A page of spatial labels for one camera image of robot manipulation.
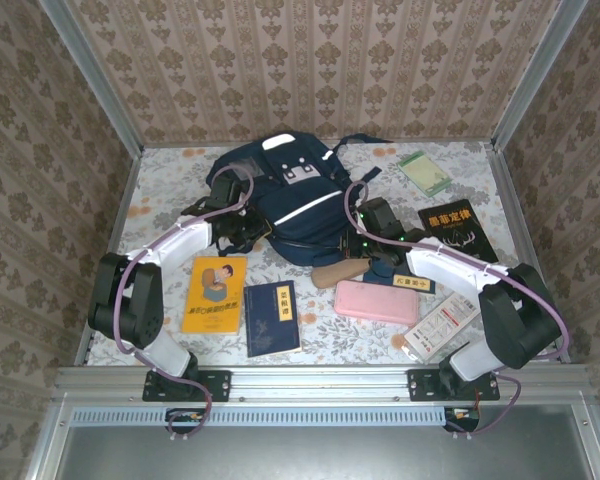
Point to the floral table cover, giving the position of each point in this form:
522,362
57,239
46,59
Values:
330,340

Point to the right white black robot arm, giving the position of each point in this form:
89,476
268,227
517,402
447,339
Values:
515,320

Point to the yellow cartoon cover book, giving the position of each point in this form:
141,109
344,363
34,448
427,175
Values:
215,310

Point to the aluminium cross rail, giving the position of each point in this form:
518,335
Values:
320,382

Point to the green white card packet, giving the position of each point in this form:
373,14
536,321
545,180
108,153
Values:
425,174

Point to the aluminium frame post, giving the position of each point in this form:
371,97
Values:
92,80
535,75

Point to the grey metal bench panel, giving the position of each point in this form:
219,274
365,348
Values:
330,455

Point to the aluminium side rail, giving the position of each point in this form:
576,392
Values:
116,230
515,225

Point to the white packaged ruler set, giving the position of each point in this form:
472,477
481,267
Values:
432,330

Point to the black book antler cover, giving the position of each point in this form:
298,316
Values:
455,230

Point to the navy book wide yellow label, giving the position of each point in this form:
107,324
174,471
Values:
412,281

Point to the tan fabric pencil case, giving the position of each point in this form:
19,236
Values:
335,275

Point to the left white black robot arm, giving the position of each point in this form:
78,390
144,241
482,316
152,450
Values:
125,305

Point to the navy blue backpack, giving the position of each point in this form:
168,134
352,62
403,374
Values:
300,200

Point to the pink pencil case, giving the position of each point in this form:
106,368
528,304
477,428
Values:
375,302

